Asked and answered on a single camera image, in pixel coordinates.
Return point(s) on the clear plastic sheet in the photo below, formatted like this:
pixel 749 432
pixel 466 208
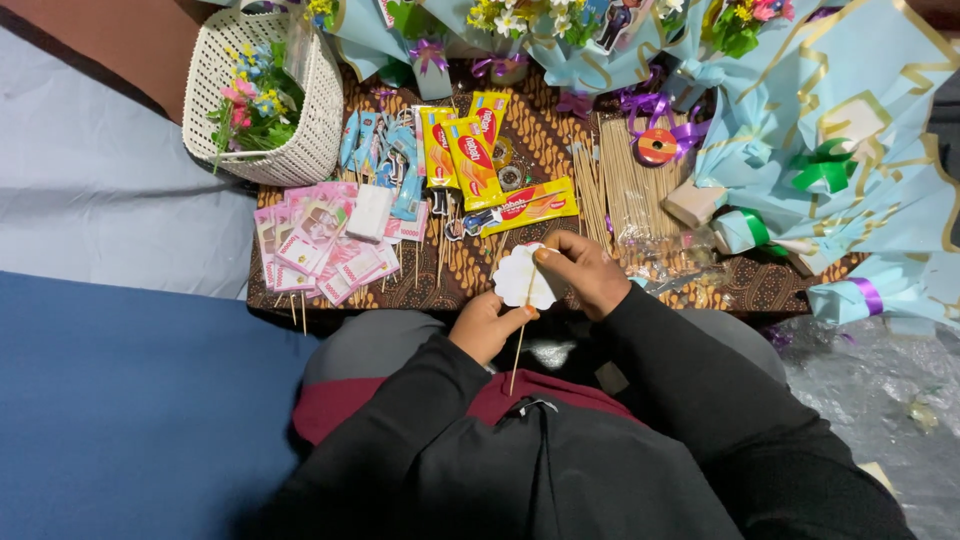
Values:
pixel 877 405

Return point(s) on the white woven plastic basket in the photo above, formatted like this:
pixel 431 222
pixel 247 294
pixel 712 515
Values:
pixel 315 127

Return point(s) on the light blue bouquet purple band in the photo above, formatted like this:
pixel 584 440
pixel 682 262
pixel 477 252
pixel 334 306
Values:
pixel 892 289

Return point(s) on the bundle of wooden skewers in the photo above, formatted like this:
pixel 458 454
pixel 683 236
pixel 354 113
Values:
pixel 634 187

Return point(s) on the loose purple ribbon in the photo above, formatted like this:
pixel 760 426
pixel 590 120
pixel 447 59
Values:
pixel 679 120

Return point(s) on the white yellow flower bouquet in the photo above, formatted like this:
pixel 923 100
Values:
pixel 510 30

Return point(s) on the large light blue gold-striped bouquet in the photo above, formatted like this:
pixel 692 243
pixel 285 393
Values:
pixel 847 97

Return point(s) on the thin wooden skewer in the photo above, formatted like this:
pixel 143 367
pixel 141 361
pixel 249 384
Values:
pixel 517 356

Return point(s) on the person's maroon shirt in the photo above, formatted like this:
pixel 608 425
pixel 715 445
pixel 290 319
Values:
pixel 487 397

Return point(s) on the light blue bouquet with figure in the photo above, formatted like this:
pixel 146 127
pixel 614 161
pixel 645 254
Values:
pixel 600 41

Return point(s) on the person's right hand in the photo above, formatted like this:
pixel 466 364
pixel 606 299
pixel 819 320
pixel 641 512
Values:
pixel 592 277

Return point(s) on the clear plastic bag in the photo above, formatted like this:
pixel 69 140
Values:
pixel 675 259

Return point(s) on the blue character cutout on stick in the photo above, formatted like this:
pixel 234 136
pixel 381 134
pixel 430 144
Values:
pixel 474 222

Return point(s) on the white flower-shaped paper cutout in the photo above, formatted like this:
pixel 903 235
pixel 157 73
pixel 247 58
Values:
pixel 514 279

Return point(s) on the pile of pink banknotes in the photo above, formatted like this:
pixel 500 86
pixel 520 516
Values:
pixel 315 244

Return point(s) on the brown batik tablecloth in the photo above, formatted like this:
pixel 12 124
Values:
pixel 465 274

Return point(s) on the colourful artificial flower bunch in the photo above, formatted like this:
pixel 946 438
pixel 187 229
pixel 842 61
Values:
pixel 255 101

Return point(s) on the red ribbon roll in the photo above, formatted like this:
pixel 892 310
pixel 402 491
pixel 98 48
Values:
pixel 656 147

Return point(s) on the green ribbon band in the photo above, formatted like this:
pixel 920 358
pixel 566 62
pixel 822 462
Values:
pixel 757 229

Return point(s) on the clear adhesive tape roll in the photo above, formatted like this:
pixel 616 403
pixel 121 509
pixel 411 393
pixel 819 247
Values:
pixel 502 150
pixel 511 177

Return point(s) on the light blue bouquet purple bow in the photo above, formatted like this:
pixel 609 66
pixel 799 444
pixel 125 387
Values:
pixel 390 37

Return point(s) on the group of light blue packets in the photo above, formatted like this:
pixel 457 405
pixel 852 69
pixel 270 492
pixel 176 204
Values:
pixel 390 157

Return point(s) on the yellow wafer packet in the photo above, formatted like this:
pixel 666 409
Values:
pixel 489 116
pixel 472 165
pixel 536 204
pixel 437 146

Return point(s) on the white tissue packet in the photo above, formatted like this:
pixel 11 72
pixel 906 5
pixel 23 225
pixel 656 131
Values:
pixel 369 212

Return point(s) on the blue mattress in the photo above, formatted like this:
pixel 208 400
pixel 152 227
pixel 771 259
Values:
pixel 142 412

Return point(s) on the green ribbon bow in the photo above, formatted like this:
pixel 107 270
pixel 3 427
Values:
pixel 825 169

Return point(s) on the person's left hand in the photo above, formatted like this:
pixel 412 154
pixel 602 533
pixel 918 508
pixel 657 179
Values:
pixel 480 326

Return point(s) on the grey bed sheet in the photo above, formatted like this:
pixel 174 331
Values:
pixel 97 187

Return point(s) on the person's grey trousers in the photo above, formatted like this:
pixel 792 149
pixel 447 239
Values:
pixel 375 341

